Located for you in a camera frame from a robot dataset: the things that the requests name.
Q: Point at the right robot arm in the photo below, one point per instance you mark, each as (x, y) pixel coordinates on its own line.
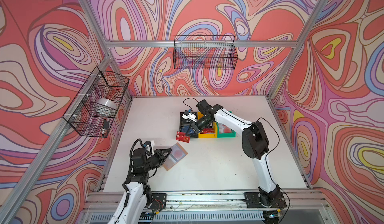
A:
(255, 145)

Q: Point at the yellow plastic bin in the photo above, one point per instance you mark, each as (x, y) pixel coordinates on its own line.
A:
(209, 133)

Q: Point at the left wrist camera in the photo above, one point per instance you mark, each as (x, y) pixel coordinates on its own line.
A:
(149, 145)

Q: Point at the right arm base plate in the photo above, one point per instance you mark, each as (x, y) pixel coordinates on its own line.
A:
(256, 200)

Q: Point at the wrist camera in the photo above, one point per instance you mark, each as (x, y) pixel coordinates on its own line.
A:
(189, 115)
(149, 145)

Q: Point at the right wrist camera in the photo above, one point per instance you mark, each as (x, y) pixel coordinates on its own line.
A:
(189, 115)

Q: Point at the wire basket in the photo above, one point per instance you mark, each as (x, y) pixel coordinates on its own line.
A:
(84, 115)
(205, 52)

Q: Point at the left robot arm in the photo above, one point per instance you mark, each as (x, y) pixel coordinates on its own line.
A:
(138, 200)

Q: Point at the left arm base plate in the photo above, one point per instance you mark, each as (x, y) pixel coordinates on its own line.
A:
(156, 202)

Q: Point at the green plastic bin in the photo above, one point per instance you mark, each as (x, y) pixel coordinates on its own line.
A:
(224, 132)

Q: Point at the red credit card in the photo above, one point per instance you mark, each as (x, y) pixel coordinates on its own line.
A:
(182, 137)

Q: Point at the back wire basket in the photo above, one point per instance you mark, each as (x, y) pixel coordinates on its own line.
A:
(205, 52)

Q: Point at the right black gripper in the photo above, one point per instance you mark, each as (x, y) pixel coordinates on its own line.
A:
(196, 127)

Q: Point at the white red circle card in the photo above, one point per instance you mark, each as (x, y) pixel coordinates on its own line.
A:
(177, 154)

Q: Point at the aluminium front rail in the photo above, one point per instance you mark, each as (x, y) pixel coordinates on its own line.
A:
(304, 206)

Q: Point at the tan leather card holder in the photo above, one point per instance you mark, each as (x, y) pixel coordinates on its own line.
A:
(170, 162)

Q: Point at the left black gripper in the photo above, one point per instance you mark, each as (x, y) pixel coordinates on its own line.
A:
(158, 156)

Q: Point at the left wire basket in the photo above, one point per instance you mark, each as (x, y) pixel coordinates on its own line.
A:
(84, 115)

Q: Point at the small black box in basket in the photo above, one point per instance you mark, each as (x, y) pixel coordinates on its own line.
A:
(106, 124)

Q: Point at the black plastic bin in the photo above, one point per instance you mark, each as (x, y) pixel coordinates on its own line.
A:
(185, 126)

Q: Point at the silver tape roll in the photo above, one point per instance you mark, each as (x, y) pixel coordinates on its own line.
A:
(107, 103)

